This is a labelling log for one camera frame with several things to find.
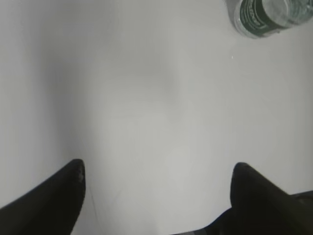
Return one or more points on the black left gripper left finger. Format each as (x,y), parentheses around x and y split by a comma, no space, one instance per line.
(51,208)

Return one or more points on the clear green-label water bottle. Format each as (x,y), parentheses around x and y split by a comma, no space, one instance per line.
(262,18)

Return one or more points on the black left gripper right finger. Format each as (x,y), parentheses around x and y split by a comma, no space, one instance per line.
(259,207)

